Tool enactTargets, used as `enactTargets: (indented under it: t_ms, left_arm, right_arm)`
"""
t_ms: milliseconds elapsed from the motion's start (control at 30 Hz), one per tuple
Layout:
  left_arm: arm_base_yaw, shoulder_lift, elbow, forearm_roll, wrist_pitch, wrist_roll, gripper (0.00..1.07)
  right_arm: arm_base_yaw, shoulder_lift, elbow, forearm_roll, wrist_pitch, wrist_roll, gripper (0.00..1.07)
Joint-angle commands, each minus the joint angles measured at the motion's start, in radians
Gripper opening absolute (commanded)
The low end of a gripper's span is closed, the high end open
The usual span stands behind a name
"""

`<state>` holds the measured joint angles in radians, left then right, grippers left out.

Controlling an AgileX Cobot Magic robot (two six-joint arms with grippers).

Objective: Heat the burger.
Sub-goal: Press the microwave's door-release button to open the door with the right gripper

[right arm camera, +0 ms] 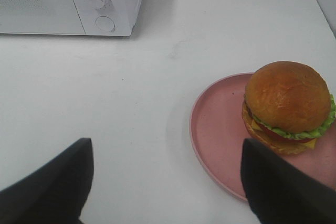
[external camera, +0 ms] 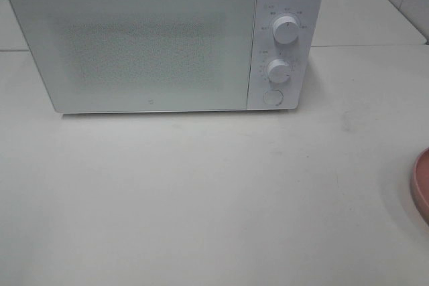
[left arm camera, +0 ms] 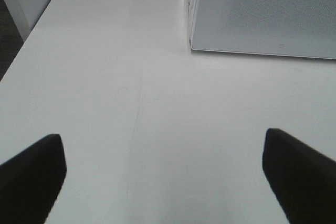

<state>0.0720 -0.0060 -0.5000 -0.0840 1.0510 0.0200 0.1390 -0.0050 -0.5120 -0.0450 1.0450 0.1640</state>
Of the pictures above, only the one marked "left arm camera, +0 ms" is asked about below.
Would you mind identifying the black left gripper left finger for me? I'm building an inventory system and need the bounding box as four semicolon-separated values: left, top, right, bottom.
1;134;67;223

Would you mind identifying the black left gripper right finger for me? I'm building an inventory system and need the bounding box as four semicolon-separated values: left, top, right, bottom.
262;129;335;223

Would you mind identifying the white microwave door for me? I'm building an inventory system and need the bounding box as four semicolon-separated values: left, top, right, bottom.
190;0;335;59

